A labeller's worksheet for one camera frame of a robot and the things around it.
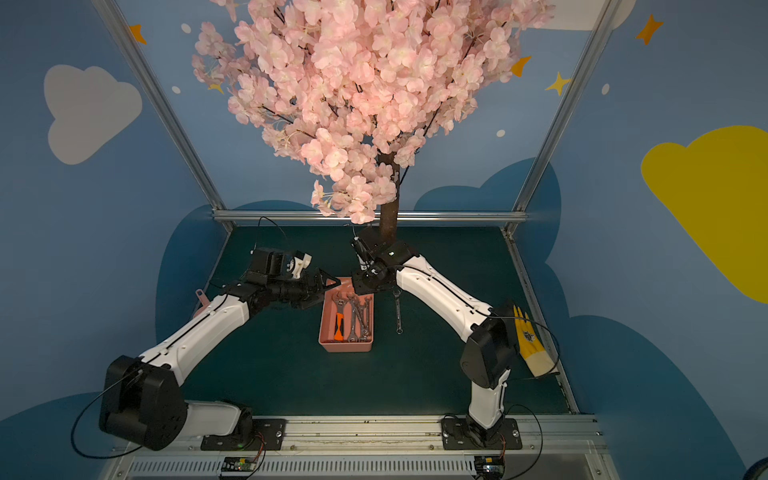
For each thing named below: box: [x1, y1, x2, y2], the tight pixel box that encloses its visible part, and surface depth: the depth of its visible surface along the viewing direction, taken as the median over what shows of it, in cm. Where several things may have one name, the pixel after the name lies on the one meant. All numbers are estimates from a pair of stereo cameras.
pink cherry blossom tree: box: [193, 0, 555, 242], surface depth 49 cm
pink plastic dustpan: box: [193, 289, 211, 318], surface depth 103 cm
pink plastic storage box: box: [318, 276, 374, 352], surface depth 95 cm
